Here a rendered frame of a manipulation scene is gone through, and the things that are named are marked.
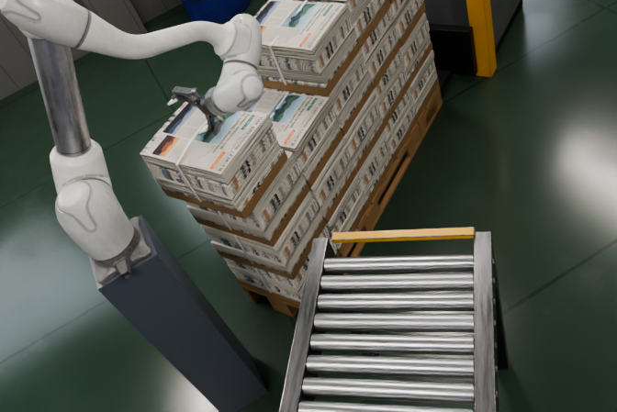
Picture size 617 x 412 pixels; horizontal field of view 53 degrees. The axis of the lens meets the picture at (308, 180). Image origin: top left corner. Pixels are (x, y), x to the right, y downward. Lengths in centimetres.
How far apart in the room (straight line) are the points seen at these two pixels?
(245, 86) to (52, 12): 53
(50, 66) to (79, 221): 43
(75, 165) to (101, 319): 150
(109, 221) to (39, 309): 181
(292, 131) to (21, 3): 112
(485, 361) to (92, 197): 113
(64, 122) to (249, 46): 57
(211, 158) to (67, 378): 159
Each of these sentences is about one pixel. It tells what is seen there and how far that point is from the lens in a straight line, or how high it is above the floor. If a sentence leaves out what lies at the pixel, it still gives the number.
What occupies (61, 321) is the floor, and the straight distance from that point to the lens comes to 348.
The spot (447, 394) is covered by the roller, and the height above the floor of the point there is 80.
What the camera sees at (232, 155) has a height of 106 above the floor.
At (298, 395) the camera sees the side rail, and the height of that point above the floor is 80.
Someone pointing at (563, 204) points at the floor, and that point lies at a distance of 298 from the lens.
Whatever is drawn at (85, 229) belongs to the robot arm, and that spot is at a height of 120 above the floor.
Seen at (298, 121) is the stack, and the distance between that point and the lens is 236.
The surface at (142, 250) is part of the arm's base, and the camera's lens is 194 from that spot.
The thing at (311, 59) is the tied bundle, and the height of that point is 101.
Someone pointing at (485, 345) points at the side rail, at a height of 80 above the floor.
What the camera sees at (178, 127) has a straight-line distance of 221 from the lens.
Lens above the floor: 232
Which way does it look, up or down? 45 degrees down
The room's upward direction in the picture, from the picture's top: 24 degrees counter-clockwise
